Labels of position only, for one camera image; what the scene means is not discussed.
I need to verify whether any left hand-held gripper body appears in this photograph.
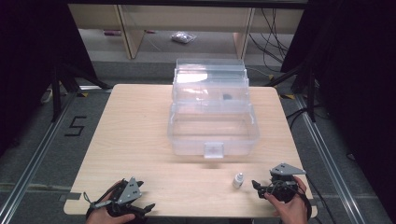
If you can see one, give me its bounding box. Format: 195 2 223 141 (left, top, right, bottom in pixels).
106 176 144 217

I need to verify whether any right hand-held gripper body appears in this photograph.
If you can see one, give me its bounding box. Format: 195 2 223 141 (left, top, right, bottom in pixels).
264 162 307 203

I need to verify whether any small white dropper bottle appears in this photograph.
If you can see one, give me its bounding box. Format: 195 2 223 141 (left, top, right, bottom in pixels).
232 173 246 189

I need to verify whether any clear plastic storage box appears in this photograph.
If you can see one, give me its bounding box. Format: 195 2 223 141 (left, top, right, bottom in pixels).
167 58 261 160

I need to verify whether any person's right hand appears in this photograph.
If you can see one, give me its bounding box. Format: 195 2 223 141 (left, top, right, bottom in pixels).
264 175 309 224

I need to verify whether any person's left hand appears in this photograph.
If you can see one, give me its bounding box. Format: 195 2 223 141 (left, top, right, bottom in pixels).
85 180 136 224

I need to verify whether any grey tape strip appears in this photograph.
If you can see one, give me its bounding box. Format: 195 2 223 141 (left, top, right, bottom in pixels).
58 192 82 203

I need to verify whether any black metal stand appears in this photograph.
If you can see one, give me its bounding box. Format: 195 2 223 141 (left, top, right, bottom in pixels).
50 63 114 123
264 62 319 123

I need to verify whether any dark curtain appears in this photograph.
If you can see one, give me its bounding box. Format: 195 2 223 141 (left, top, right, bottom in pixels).
0 0 98 157
279 0 396 217

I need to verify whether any crumpled clear plastic bag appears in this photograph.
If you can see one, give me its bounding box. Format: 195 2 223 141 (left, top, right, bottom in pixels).
170 31 198 45

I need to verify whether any light wooden shelf unit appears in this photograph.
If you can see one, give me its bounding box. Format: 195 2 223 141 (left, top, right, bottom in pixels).
68 4 304 61

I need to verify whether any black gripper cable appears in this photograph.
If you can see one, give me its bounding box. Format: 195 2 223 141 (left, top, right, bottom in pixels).
292 186 313 222

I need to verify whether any aluminium floor rail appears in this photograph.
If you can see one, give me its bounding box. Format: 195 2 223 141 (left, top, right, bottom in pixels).
0 91 78 224
293 93 360 224

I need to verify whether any black floor cable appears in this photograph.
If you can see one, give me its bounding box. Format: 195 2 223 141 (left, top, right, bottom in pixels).
285 105 316 131

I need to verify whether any white cable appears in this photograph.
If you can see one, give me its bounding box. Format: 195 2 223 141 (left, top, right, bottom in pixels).
39 88 54 105

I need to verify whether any bundle of black cables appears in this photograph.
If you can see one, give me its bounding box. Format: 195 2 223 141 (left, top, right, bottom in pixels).
247 8 291 65

